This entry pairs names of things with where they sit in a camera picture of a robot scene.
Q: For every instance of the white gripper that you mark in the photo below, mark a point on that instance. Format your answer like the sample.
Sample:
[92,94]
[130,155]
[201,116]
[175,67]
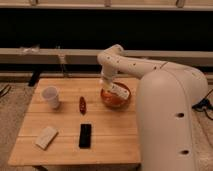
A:
[106,82]

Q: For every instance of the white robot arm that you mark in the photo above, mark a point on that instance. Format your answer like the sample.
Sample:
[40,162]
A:
[165,95]

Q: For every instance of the orange ceramic bowl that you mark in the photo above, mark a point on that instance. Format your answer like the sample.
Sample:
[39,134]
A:
[112,100]

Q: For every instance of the small red brown object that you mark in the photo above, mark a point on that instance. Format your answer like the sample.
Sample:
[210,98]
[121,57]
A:
[82,105]

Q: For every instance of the black rectangular remote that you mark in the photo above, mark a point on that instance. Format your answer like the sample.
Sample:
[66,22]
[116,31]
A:
[85,136]

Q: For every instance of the translucent plastic cup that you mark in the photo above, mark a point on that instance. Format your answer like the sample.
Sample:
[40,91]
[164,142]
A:
[51,96]

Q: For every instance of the wooden table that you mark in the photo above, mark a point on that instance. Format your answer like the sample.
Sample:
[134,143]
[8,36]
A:
[114,137]

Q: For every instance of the beige rectangular sponge block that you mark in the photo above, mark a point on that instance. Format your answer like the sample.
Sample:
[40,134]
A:
[45,137]

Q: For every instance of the grey metal rail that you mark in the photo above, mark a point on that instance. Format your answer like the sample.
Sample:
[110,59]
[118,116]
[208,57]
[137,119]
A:
[89,56]

